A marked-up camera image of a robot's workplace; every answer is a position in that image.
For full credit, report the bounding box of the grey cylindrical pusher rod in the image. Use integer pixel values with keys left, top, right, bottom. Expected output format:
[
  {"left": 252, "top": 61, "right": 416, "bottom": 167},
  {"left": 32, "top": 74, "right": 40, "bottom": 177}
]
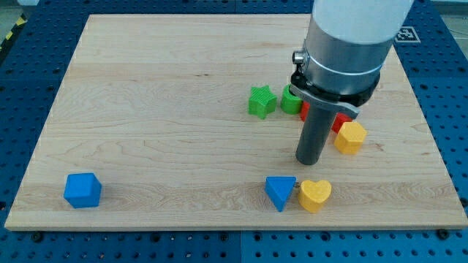
[{"left": 295, "top": 104, "right": 336, "bottom": 165}]

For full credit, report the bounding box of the yellow hexagon block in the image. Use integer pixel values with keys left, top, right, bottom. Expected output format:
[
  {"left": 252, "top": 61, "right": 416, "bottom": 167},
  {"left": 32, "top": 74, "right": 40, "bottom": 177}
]
[{"left": 333, "top": 122, "right": 368, "bottom": 155}]

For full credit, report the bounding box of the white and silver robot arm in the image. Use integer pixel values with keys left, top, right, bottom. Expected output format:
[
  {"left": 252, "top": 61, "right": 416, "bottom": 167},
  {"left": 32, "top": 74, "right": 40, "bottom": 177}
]
[{"left": 290, "top": 0, "right": 414, "bottom": 165}]

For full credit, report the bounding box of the yellow heart block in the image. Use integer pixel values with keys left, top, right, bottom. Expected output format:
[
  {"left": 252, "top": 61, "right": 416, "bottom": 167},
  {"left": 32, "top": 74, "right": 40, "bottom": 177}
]
[{"left": 298, "top": 180, "right": 332, "bottom": 213}]

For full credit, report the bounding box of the red block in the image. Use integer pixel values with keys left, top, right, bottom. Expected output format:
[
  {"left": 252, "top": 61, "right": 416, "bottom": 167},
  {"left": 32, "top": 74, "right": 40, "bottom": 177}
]
[{"left": 299, "top": 101, "right": 353, "bottom": 134}]

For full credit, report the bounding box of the green cylinder block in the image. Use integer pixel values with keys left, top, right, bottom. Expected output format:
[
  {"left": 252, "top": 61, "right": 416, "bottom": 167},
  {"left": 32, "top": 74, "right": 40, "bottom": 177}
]
[{"left": 280, "top": 84, "right": 303, "bottom": 115}]

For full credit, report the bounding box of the green star block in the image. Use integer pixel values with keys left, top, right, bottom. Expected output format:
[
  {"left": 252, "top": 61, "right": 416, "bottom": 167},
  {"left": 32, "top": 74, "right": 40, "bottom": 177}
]
[{"left": 248, "top": 85, "right": 277, "bottom": 119}]

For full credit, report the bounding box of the blue triangle block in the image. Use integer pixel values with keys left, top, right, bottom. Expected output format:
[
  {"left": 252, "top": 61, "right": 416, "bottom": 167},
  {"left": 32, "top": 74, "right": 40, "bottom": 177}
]
[{"left": 264, "top": 176, "right": 296, "bottom": 212}]

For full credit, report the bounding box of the black and white fiducial marker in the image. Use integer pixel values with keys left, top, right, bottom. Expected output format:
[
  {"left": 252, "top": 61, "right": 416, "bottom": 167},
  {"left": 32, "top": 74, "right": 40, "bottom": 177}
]
[{"left": 395, "top": 26, "right": 420, "bottom": 43}]

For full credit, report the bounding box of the light wooden board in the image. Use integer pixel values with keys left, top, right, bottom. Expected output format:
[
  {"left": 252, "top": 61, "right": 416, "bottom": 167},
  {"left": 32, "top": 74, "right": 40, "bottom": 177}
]
[{"left": 5, "top": 15, "right": 467, "bottom": 231}]

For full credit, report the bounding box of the blue cube block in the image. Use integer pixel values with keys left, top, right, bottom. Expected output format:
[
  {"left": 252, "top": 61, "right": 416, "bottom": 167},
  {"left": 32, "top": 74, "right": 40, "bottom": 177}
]
[{"left": 63, "top": 172, "right": 102, "bottom": 209}]

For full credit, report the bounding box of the yellow black hazard tape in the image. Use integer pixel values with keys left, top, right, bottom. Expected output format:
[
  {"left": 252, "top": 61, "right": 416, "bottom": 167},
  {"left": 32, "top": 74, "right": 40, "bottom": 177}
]
[{"left": 1, "top": 13, "right": 28, "bottom": 52}]

